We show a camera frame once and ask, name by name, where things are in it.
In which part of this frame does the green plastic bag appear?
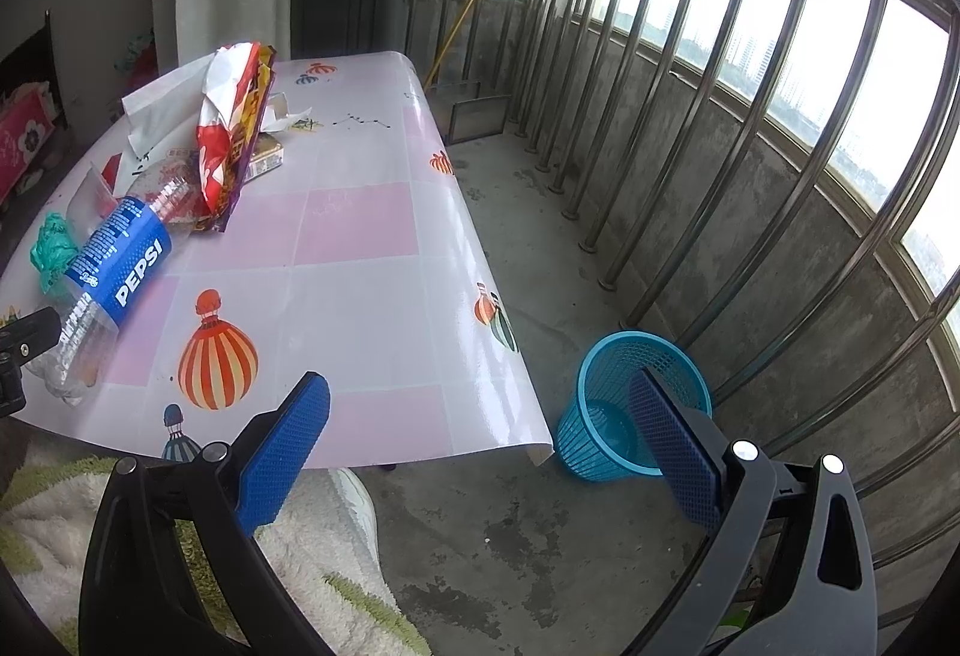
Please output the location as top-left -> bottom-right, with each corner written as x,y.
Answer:
29,213 -> 78,296

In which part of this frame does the blue plastic trash basket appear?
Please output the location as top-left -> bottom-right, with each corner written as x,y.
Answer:
555,331 -> 713,482

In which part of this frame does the clear Pepsi plastic bottle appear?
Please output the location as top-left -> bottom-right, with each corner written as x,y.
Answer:
28,159 -> 202,402

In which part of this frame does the white paper sheet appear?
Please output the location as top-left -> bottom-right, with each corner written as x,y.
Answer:
122,53 -> 213,158

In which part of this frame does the red white snack bag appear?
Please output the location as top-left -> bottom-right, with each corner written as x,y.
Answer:
195,42 -> 275,232

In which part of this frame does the yellow purple snack packet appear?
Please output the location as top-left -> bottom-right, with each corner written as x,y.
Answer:
244,131 -> 285,183

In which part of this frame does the white green fuzzy blanket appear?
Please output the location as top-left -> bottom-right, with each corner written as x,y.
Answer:
0,456 -> 433,656

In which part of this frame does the pink floral box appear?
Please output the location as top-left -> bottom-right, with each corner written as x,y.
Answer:
0,81 -> 59,201

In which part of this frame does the pink patterned tablecloth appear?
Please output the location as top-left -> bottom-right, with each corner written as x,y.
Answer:
21,52 -> 553,468

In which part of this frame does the steel balcony railing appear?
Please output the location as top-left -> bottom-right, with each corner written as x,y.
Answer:
298,0 -> 960,627

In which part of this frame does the metal dustpan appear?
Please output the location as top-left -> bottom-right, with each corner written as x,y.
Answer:
446,81 -> 511,145

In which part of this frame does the yellow broom handle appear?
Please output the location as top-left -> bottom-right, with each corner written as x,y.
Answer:
421,0 -> 478,89

